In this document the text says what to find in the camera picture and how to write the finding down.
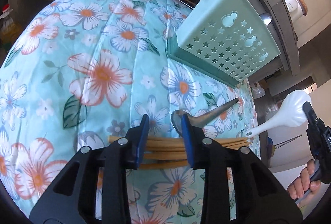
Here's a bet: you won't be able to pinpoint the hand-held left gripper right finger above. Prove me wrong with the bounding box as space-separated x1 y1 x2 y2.
181 113 303 224

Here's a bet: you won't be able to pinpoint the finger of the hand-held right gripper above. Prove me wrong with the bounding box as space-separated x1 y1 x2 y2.
302 101 318 125

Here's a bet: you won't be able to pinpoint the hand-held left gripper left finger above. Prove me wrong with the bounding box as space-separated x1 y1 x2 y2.
30 114 150 224

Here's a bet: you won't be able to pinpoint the white shell-shaped ladle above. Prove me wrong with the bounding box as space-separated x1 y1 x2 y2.
246 91 312 136

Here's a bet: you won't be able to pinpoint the pile of bamboo chopsticks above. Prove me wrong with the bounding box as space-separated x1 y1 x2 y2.
108 135 250 171

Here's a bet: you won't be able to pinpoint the steel spoon with hollow handle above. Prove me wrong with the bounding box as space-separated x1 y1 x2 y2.
171 98 240 137

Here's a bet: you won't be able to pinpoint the green star-holed utensil holder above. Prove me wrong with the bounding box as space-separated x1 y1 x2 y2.
165 0 281 88

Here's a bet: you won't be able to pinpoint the person's right hand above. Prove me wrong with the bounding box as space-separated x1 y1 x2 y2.
287 159 322 201

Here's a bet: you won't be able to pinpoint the thin metal rods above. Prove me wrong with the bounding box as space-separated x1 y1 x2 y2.
275 134 302 149

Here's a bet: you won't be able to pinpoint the clear plastic bag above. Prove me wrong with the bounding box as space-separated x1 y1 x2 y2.
250 83 266 99

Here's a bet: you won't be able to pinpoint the small steel spoon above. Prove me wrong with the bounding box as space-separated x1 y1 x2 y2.
260 13 272 26

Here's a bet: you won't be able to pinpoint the white jar with cork lid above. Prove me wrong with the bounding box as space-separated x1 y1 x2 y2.
282 0 309 20

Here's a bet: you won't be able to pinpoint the floral teal cloth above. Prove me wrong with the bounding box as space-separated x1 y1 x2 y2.
0 0 259 224

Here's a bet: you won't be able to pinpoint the oil bottle with red cap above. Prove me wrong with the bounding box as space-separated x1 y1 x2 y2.
0 4 22 46

